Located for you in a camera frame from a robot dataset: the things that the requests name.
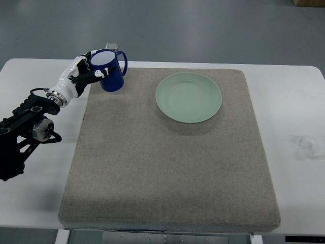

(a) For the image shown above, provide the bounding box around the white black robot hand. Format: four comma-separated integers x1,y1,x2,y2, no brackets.
46,49,116,107

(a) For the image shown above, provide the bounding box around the blue mug white inside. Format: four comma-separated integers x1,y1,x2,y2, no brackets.
89,49,128,92

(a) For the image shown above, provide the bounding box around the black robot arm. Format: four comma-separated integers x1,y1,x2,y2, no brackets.
1,88,63,181

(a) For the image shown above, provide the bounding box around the green plate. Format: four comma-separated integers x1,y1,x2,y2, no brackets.
155,72,222,124

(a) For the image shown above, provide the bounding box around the beige felt mat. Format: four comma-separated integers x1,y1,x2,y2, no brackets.
58,68,280,233

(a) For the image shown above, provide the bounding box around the brown cardboard box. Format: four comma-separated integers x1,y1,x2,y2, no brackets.
293,0,325,8

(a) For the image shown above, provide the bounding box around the black control panel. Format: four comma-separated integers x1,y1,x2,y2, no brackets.
285,235,325,243

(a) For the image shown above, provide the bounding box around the metal table frame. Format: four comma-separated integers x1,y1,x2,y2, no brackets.
54,228,263,244

